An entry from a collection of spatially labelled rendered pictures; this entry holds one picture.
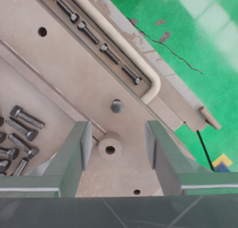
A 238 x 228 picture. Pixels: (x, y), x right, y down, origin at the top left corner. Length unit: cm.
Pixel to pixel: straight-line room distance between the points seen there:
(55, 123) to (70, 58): 11
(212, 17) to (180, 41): 34
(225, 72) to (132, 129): 172
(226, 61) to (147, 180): 171
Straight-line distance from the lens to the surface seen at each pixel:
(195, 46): 179
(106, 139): 27
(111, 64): 40
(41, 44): 29
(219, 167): 230
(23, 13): 30
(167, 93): 42
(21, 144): 33
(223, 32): 192
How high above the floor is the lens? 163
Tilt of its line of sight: 74 degrees down
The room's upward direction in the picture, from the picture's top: 176 degrees clockwise
